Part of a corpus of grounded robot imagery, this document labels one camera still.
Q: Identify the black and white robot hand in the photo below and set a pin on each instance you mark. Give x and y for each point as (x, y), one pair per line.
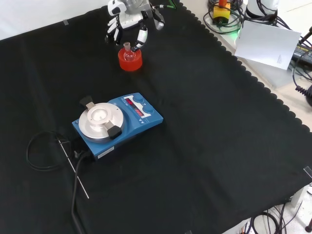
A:
(129, 19)

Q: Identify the clear round-bottom flask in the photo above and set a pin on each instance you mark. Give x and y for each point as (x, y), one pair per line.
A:
(129, 56)

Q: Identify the clear tape strip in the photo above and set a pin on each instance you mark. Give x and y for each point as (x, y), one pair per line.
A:
(65, 22)
(308, 171)

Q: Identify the yellow stop button box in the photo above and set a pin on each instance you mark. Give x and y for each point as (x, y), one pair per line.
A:
(221, 12)

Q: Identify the blue-base heater with steel plate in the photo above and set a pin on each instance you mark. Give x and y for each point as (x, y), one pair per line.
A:
(148, 122)

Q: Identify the pale white board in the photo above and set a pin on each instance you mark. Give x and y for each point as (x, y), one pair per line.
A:
(265, 44)

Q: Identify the black scalloped bench cloth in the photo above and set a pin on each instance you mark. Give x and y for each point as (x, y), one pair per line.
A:
(200, 146)

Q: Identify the thin steel probe rod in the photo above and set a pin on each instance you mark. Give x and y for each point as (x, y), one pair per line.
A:
(73, 168)

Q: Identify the black power adapter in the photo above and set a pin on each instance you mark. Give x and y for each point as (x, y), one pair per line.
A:
(302, 52)

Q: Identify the black tripod leg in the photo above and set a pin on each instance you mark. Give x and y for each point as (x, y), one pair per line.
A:
(306, 36)

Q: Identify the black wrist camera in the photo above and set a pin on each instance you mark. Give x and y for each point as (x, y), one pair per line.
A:
(158, 20)

